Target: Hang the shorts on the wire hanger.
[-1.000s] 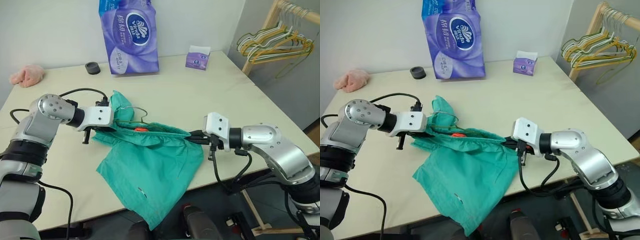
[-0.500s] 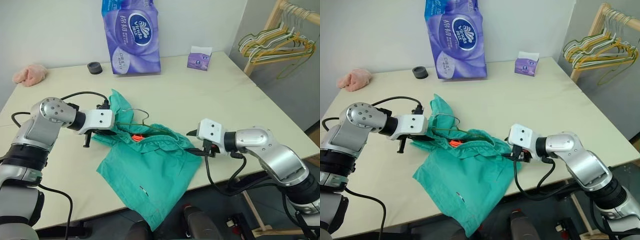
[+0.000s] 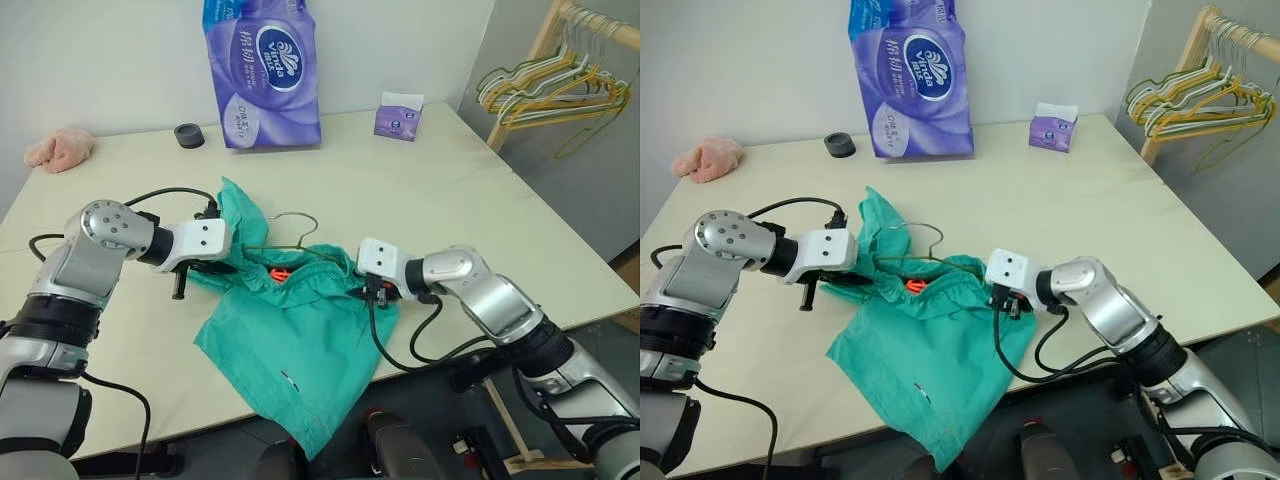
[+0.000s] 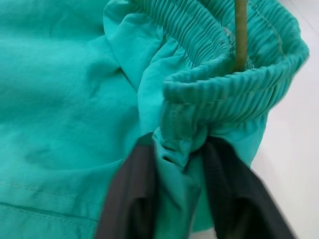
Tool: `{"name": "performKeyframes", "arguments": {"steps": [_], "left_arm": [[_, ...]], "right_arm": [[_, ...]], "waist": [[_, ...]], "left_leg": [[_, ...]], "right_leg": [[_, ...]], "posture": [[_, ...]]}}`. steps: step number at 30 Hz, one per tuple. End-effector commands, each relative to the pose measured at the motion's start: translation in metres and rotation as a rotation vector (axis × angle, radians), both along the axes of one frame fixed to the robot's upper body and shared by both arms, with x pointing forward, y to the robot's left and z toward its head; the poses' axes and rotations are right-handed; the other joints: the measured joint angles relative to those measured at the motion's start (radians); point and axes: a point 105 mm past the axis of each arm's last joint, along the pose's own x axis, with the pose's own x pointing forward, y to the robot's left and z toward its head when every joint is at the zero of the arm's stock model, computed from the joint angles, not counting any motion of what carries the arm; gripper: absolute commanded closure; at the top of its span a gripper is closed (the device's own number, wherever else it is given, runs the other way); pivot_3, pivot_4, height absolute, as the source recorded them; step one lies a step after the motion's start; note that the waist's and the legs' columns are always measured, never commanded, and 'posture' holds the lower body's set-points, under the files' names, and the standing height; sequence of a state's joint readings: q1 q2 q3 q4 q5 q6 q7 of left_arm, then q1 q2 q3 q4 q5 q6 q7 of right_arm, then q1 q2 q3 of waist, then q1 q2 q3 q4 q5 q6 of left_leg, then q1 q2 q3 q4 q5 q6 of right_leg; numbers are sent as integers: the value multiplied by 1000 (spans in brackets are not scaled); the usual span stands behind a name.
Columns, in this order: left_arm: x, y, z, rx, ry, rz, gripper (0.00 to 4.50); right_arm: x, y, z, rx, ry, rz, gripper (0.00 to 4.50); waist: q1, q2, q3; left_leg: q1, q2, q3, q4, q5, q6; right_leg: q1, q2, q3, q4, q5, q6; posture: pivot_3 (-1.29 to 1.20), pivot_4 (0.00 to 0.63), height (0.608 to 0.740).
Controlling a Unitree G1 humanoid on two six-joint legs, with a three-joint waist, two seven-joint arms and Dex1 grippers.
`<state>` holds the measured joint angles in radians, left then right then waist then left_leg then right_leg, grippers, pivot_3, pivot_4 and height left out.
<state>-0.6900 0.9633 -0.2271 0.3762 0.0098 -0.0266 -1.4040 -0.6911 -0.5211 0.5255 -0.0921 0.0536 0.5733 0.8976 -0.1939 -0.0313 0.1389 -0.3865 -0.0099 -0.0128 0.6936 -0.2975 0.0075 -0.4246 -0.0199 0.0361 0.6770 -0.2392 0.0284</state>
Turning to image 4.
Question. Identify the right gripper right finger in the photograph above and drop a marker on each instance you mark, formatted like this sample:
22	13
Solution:
231	189

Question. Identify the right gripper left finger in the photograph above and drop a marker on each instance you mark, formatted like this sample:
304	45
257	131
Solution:
132	189

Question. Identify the green shorts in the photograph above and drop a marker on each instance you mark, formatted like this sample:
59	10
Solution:
62	99

